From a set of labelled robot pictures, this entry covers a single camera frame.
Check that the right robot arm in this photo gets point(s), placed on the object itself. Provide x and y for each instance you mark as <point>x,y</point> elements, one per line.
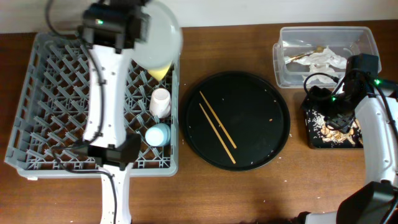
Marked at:
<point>364,97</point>

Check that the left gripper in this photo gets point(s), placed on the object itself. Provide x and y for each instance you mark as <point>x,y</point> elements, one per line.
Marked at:
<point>148,23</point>

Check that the white napkin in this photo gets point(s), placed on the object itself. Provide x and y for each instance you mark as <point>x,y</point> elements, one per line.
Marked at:
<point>325,61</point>

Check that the grey dishwasher rack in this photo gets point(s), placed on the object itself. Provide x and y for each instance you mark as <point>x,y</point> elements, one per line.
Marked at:
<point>53,110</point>

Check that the black rectangular tray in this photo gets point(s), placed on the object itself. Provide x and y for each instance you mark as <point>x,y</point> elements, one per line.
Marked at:
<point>314,140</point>

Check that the wooden chopstick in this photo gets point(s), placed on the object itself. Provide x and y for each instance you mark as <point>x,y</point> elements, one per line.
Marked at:
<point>219,121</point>
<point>218,135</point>

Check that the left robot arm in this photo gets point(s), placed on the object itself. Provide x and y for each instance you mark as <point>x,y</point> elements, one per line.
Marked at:
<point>108,34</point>

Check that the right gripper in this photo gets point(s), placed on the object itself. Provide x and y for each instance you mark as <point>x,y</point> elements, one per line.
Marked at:
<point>342,123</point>

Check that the grey round plate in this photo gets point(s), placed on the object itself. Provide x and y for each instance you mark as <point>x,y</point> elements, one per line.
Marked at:
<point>164,38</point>

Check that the gold foil wrapper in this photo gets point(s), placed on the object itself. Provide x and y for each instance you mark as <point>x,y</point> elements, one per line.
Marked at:
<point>288,59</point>

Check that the blue cup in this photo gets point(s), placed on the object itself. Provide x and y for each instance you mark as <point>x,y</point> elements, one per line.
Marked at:
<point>158,135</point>

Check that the pink cup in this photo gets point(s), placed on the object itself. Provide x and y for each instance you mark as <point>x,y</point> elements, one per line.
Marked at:
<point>160,103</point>

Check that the food scraps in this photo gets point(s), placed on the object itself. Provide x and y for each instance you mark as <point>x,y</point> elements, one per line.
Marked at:
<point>332,132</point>

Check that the clear plastic bin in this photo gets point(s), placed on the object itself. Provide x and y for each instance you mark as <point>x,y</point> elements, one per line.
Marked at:
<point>345,41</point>

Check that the yellow bowl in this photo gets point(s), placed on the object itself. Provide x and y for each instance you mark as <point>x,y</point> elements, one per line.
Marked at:
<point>160,73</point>

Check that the round black tray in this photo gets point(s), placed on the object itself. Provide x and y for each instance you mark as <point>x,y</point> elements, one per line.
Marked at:
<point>251,109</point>

